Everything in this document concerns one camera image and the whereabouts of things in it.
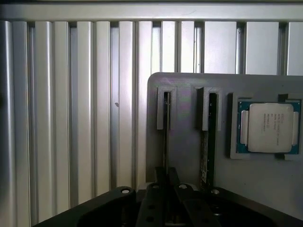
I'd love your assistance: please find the RAM stick with label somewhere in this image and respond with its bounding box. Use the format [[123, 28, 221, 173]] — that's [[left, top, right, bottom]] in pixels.
[[200, 93, 217, 191]]

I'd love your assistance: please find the grey printed parts rack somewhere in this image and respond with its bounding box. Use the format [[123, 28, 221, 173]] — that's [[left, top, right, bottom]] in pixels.
[[146, 72, 303, 219]]

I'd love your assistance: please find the CPU with silver lid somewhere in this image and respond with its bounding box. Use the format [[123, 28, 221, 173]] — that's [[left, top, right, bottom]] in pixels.
[[237, 101, 303, 155]]

